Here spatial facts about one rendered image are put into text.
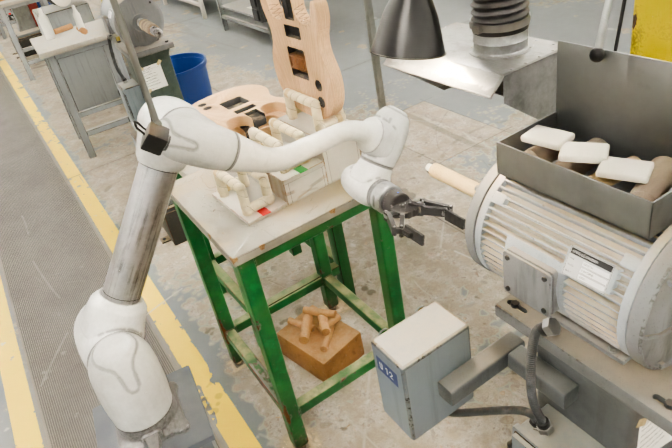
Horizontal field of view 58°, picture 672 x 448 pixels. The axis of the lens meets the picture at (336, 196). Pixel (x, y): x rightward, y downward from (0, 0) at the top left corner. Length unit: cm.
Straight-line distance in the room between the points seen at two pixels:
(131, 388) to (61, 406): 147
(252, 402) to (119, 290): 111
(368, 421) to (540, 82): 164
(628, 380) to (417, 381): 34
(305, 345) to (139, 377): 115
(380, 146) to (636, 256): 89
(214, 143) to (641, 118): 87
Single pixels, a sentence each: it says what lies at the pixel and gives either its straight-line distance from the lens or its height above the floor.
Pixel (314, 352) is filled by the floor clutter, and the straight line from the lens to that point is 255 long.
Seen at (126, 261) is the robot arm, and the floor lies 108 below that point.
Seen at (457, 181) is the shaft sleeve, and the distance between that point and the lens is 128.
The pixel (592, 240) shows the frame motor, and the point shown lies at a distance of 99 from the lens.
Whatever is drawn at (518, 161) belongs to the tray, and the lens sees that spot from 103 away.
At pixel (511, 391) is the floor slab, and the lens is 251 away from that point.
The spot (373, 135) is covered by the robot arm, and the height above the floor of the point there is 120.
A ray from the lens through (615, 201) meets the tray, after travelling 93.
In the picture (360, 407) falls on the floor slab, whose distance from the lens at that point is 250.
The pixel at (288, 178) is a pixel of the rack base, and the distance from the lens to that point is 190.
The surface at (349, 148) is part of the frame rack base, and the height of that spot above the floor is 102.
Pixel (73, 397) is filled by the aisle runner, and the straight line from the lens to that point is 303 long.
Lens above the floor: 193
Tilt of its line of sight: 31 degrees down
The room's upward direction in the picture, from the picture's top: 11 degrees counter-clockwise
